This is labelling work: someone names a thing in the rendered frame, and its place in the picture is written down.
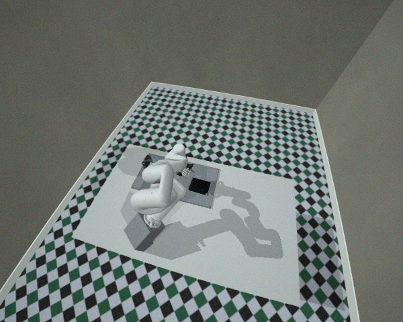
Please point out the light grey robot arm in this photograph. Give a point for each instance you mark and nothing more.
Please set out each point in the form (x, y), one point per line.
(165, 190)

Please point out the black flat square pad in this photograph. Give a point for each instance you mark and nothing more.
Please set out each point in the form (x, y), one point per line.
(199, 186)

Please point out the dark grey rack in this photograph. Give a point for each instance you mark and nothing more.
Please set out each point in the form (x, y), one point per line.
(147, 160)

